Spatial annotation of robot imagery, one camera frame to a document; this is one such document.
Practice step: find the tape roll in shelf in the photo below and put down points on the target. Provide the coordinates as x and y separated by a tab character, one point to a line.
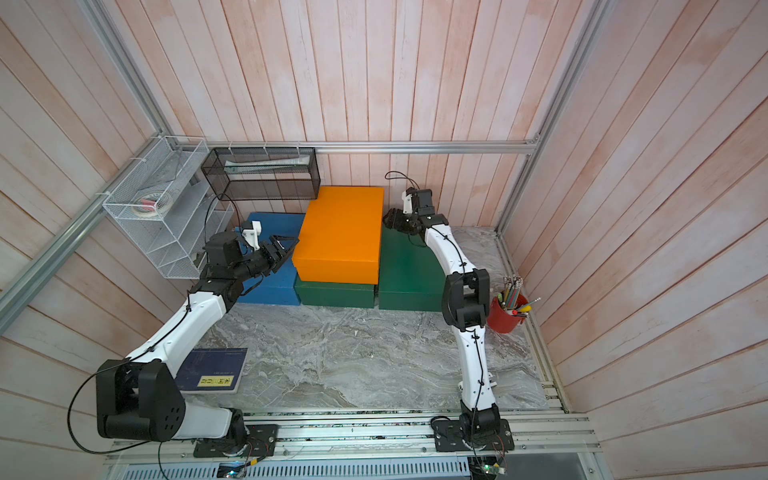
153	204

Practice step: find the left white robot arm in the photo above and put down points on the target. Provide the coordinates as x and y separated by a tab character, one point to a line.
137	398

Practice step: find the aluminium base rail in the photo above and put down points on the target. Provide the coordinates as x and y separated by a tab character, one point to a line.
381	444

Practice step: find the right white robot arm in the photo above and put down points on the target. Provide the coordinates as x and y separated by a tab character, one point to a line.
465	306

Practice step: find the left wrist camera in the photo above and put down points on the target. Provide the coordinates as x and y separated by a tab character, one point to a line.
250	232

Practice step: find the dark blue notebook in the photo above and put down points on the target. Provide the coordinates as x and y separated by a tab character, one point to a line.
211	370

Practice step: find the blue shoebox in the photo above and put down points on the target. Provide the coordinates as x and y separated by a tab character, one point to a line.
278	288

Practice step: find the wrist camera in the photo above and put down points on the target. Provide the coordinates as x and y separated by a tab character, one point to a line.
250	232
407	198

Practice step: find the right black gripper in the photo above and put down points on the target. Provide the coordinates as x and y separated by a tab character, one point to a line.
394	221

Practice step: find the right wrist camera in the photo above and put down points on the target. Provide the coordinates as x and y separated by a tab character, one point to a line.
407	198

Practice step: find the paper in mesh basket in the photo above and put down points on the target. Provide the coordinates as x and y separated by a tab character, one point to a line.
268	166

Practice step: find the white wire wall shelf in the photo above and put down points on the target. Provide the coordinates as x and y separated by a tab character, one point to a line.
174	242

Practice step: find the orange shoebox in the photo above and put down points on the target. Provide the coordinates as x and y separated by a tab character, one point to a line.
340	238

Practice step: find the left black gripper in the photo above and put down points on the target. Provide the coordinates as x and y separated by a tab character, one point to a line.
274	263

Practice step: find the black mesh wall basket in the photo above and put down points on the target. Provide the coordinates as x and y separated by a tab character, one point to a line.
300	185

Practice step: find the red pen cup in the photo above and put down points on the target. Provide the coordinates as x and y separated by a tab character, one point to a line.
502	321

